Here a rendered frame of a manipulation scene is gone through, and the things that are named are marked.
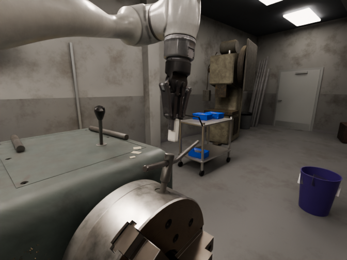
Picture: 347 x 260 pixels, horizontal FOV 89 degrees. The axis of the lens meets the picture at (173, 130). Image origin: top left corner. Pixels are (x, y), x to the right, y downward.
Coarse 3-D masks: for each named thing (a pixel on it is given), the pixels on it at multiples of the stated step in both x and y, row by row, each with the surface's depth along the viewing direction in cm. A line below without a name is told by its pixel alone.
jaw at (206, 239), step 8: (200, 232) 45; (192, 240) 42; (200, 240) 42; (208, 240) 43; (184, 248) 40; (192, 248) 40; (200, 248) 40; (208, 248) 42; (168, 256) 40; (176, 256) 38; (184, 256) 38; (192, 256) 38; (200, 256) 38; (208, 256) 38
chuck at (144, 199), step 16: (144, 192) 38; (176, 192) 41; (112, 208) 34; (128, 208) 33; (144, 208) 33; (160, 208) 33; (176, 208) 36; (192, 208) 42; (96, 224) 32; (112, 224) 31; (128, 224) 31; (144, 224) 30; (160, 224) 33; (176, 224) 37; (192, 224) 43; (96, 240) 30; (112, 240) 29; (160, 240) 34; (176, 240) 38; (80, 256) 30; (96, 256) 28; (112, 256) 27
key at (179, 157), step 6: (192, 144) 55; (186, 150) 50; (180, 156) 45; (156, 162) 34; (162, 162) 36; (168, 162) 38; (174, 162) 41; (144, 168) 30; (150, 168) 31; (156, 168) 33
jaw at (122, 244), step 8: (128, 232) 30; (136, 232) 30; (120, 240) 29; (128, 240) 29; (136, 240) 29; (144, 240) 29; (120, 248) 28; (128, 248) 28; (136, 248) 29; (144, 248) 28; (152, 248) 28; (128, 256) 28; (136, 256) 28; (144, 256) 27; (152, 256) 27; (160, 256) 28
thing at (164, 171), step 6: (168, 156) 38; (174, 156) 39; (162, 168) 39; (168, 168) 38; (162, 174) 38; (168, 174) 38; (162, 180) 38; (168, 180) 39; (162, 186) 39; (162, 192) 39
